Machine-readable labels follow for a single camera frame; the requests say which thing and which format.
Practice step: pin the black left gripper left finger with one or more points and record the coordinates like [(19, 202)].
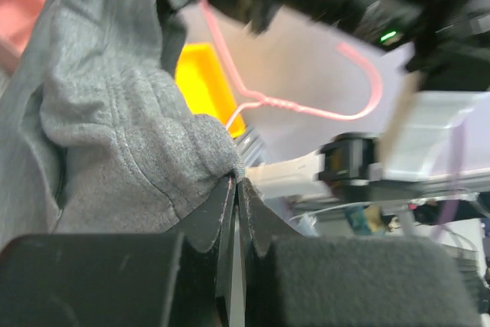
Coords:
[(177, 278)]

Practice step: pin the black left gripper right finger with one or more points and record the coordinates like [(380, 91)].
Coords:
[(293, 280)]

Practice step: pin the pink wire hanger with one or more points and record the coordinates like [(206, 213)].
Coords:
[(258, 99)]

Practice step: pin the grey shorts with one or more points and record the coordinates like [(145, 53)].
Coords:
[(95, 134)]

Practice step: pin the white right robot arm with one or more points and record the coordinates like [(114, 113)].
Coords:
[(449, 74)]

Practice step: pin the yellow plastic tray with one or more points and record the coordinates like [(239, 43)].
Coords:
[(203, 83)]

